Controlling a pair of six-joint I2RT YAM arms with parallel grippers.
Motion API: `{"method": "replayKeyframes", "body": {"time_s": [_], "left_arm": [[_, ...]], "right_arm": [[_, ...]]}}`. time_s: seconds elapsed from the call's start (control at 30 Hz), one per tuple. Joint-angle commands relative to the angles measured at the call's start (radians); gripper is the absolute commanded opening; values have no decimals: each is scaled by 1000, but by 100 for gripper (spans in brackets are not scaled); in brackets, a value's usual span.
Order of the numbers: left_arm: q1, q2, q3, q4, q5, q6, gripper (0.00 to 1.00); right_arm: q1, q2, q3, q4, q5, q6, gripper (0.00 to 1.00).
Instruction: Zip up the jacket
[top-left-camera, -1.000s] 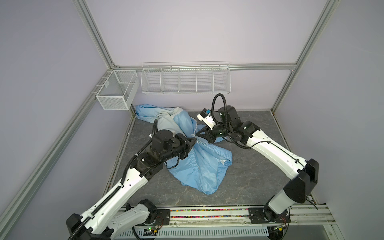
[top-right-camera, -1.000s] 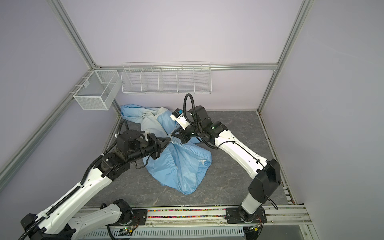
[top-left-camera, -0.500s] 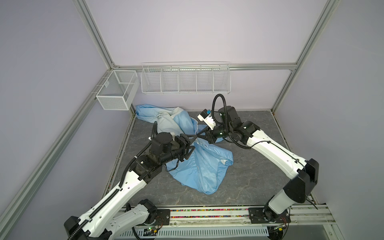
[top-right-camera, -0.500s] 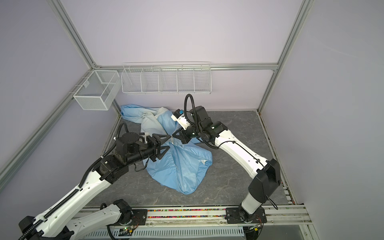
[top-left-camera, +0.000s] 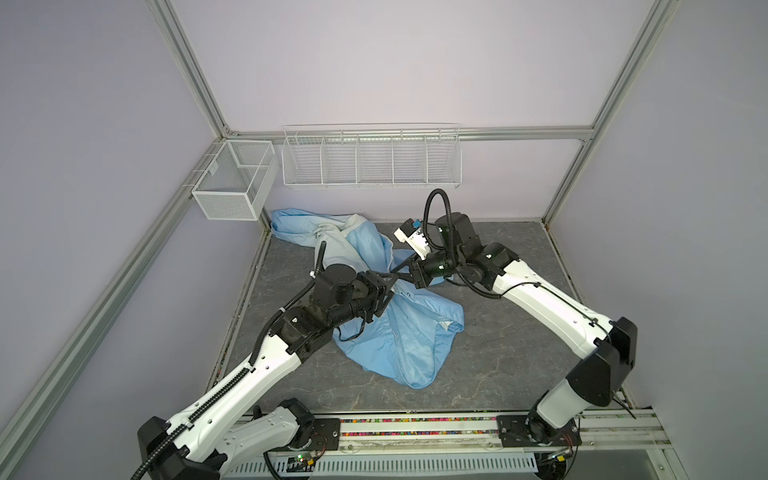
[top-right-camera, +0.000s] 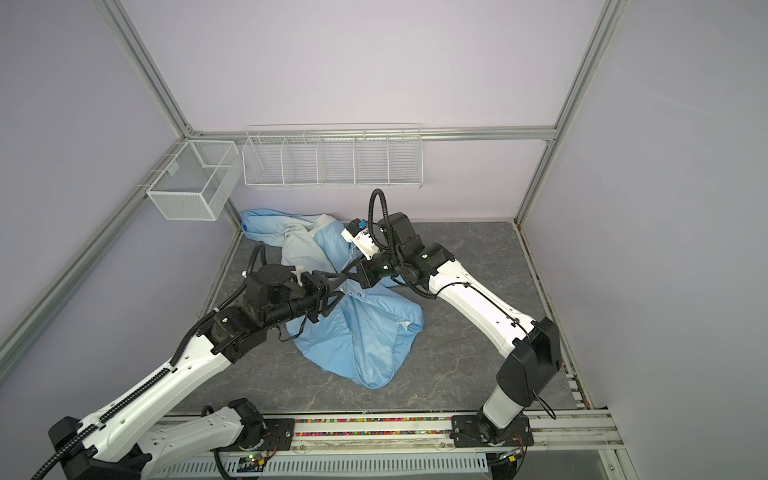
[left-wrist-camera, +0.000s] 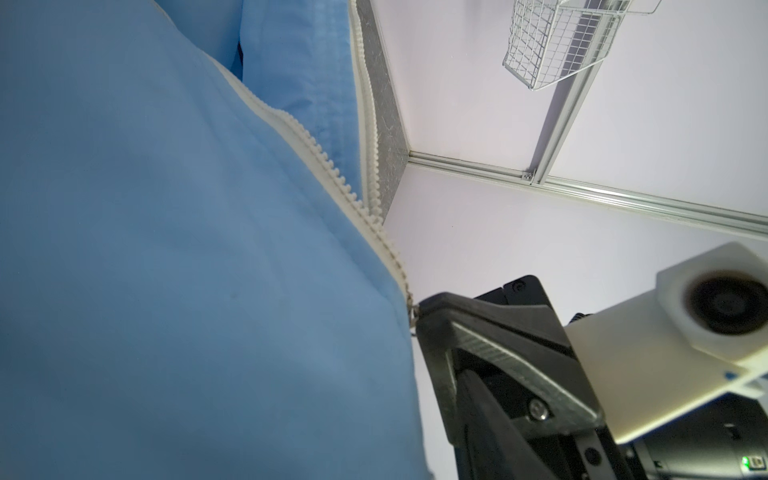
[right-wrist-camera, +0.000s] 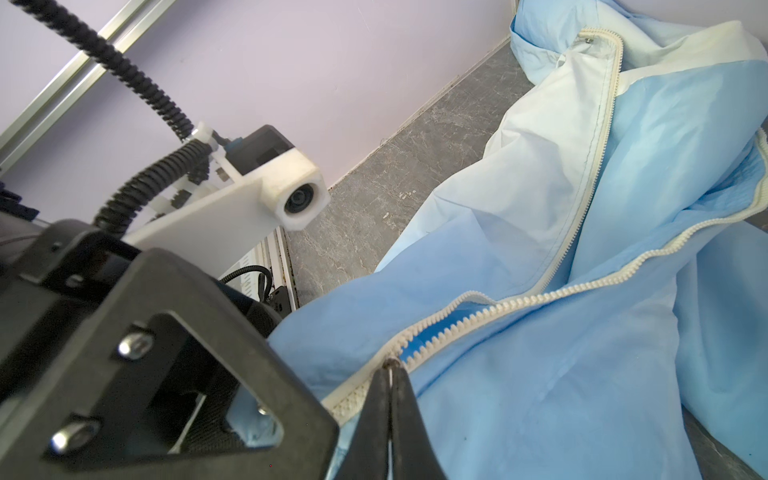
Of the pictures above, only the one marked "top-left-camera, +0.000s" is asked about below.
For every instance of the white vent grille strip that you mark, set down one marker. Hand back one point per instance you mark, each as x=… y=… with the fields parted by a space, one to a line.
x=409 y=465

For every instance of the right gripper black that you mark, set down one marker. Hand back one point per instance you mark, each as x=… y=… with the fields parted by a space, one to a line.
x=417 y=274

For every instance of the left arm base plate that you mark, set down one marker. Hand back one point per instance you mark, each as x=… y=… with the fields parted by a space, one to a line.
x=322 y=434

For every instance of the aluminium mounting rail front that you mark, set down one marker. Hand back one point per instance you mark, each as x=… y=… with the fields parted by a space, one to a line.
x=453 y=432

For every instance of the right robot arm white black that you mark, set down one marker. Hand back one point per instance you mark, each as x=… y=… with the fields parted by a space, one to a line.
x=606 y=348

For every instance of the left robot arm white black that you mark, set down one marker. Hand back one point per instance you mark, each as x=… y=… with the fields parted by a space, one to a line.
x=205 y=440

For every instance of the light blue jacket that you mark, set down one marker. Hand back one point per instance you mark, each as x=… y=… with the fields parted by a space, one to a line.
x=412 y=339

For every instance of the small green circuit board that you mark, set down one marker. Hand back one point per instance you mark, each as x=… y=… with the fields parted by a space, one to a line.
x=300 y=464

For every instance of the white mesh box basket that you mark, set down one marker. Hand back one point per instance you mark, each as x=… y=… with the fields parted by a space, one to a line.
x=236 y=182

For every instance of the white wire shelf basket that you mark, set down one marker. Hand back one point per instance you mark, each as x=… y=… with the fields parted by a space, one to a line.
x=369 y=155

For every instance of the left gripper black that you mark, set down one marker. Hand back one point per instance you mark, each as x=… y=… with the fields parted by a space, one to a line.
x=377 y=289

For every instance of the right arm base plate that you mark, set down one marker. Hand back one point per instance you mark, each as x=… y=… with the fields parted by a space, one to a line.
x=518 y=430

